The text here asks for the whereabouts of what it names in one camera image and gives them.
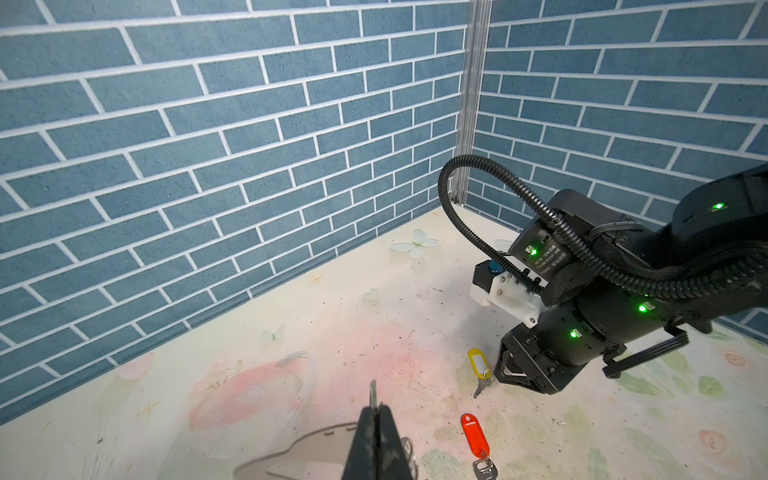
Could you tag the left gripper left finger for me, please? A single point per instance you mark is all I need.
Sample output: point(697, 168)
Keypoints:
point(361, 463)

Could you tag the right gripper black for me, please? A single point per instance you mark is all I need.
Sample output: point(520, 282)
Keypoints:
point(548, 356)

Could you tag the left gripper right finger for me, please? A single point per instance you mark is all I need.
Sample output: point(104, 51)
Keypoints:
point(392, 459)

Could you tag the key with yellow tag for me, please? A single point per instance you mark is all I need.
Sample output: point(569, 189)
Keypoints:
point(481, 370)

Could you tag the key with red tag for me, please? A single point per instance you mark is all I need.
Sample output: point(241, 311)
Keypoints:
point(483, 466)

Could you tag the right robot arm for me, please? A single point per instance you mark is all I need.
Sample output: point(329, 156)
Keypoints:
point(718, 230)

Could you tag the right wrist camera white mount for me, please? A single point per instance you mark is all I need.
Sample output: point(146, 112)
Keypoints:
point(493, 287)

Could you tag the right corner aluminium post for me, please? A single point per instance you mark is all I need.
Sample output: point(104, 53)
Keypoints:
point(475, 52)

